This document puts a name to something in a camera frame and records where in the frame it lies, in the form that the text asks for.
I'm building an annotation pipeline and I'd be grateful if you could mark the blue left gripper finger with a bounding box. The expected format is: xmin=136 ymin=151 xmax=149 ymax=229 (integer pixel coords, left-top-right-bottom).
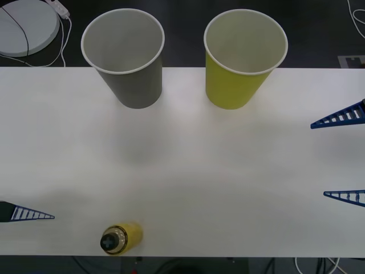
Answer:
xmin=0 ymin=200 xmax=55 ymax=224

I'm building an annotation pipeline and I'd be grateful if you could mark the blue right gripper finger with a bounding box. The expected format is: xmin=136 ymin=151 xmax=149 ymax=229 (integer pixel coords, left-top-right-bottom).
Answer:
xmin=310 ymin=98 xmax=365 ymax=130
xmin=323 ymin=189 xmax=365 ymax=208

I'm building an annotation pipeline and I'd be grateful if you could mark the yellow bottle with black cap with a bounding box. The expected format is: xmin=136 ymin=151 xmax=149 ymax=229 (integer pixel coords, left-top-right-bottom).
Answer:
xmin=99 ymin=221 xmax=144 ymax=256

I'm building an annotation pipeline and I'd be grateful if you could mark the grey marker plate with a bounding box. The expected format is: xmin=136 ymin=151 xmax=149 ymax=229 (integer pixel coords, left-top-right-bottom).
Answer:
xmin=337 ymin=55 xmax=365 ymax=69

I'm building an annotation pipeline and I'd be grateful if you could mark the yellow-green plastic bin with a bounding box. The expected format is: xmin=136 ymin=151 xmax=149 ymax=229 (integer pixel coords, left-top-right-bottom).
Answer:
xmin=203 ymin=9 xmax=289 ymax=111

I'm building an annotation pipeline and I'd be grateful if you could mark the grey plastic bin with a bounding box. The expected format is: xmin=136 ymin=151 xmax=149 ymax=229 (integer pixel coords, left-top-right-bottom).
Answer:
xmin=80 ymin=8 xmax=166 ymax=110

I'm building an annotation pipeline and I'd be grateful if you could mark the round pale grey disc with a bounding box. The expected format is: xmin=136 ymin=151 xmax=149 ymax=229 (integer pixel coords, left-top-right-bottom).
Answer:
xmin=0 ymin=0 xmax=61 ymax=58

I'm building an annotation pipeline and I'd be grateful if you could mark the white power strip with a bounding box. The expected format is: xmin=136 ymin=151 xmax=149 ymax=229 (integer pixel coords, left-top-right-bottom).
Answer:
xmin=47 ymin=0 xmax=71 ymax=19

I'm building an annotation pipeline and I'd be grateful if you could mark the white cable under table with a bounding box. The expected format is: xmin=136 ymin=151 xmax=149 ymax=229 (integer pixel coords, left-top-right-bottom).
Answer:
xmin=294 ymin=256 xmax=344 ymax=274

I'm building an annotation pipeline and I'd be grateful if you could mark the white looped cable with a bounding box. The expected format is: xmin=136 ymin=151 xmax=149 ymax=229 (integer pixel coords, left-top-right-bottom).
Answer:
xmin=347 ymin=0 xmax=365 ymax=39

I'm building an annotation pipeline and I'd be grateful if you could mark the white power strip cable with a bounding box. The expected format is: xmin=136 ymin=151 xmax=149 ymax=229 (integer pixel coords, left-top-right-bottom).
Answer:
xmin=0 ymin=16 xmax=72 ymax=68

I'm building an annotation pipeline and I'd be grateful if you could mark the thin black cable on disc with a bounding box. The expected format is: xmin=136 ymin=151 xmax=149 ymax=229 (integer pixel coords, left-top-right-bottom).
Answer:
xmin=0 ymin=5 xmax=30 ymax=55

